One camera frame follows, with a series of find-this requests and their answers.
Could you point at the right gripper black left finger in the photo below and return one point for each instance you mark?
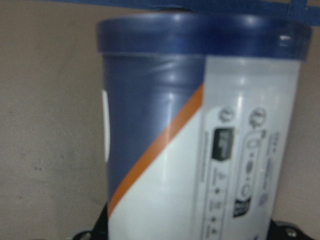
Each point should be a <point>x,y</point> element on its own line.
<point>100,229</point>

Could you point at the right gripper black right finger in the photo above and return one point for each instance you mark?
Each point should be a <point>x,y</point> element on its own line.
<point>282,230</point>

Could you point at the white blue tennis ball can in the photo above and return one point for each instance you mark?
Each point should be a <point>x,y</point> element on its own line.
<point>197,110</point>

